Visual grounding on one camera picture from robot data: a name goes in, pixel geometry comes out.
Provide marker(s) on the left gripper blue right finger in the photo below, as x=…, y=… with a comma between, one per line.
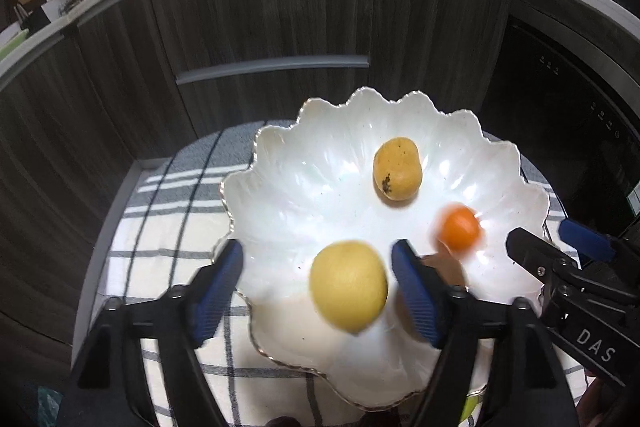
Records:
x=450, y=318

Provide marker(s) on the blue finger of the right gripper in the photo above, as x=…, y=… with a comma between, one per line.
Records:
x=539, y=258
x=587, y=242

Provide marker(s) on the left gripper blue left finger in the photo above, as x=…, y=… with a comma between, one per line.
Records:
x=190, y=315

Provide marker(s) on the brown kiwi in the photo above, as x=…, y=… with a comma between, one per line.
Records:
x=448, y=269

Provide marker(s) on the orange mandarin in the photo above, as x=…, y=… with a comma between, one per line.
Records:
x=459, y=229

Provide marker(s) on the yellow lemon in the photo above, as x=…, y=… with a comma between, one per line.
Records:
x=348, y=285

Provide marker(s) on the green apple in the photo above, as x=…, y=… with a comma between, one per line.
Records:
x=471, y=405

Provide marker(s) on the person right hand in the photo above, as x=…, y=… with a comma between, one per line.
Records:
x=596, y=404

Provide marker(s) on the black white checked tablecloth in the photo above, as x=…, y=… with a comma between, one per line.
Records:
x=172, y=222

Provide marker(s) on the black dishwasher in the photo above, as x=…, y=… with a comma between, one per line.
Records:
x=566, y=123

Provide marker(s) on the white scalloped ceramic bowl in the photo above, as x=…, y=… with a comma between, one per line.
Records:
x=311, y=184

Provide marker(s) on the grey drawer handle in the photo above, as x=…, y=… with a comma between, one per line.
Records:
x=273, y=64

